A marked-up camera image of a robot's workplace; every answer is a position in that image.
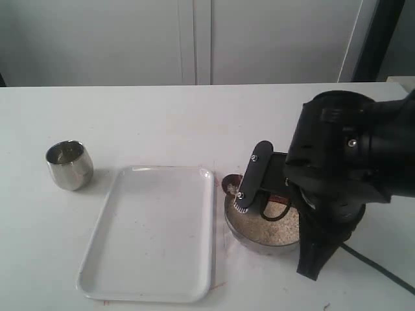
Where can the steel bowl of rice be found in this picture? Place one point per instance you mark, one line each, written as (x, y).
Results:
(260, 235)

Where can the white cabinet with doors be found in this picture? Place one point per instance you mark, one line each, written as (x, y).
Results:
(144, 43)

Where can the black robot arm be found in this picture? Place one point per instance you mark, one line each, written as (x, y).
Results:
(347, 150)

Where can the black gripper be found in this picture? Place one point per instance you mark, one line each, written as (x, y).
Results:
(312, 173)

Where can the brown wooden spoon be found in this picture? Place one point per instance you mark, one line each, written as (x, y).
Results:
(230, 184)

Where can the steel cup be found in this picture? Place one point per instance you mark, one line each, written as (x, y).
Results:
(69, 164)

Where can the white rectangular plastic tray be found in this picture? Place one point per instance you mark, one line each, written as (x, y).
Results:
(153, 239)

